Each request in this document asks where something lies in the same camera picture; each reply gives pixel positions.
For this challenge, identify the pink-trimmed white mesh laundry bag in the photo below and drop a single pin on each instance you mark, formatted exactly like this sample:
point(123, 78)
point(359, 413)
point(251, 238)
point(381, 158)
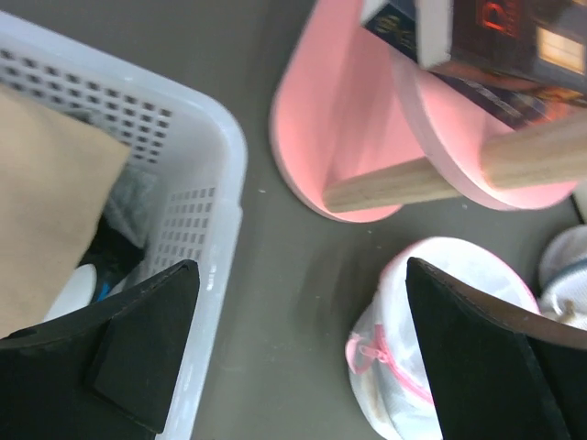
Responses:
point(386, 370)

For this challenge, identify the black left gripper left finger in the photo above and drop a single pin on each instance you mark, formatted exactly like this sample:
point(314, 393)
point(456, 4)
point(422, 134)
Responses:
point(106, 371)

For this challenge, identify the blue-trimmed white mesh laundry bag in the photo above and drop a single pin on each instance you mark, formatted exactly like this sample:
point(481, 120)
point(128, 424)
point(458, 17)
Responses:
point(562, 278)

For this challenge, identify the dark paperback book lower shelf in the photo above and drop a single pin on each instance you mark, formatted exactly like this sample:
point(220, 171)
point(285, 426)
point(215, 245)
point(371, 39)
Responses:
point(523, 62)

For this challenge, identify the black garment in white basket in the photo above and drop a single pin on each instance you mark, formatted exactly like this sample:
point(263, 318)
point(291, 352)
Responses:
point(113, 256)

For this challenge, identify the beige folded garment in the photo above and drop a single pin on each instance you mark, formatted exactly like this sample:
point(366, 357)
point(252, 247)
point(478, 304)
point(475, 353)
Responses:
point(56, 174)

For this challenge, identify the white perforated plastic basket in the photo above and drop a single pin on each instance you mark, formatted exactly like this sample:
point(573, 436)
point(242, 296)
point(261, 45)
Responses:
point(193, 145)

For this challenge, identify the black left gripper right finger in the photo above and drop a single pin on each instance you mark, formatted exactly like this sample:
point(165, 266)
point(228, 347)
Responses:
point(495, 370)

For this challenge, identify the pink two-tier wooden shelf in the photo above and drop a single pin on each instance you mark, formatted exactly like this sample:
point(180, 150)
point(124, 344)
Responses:
point(349, 104)

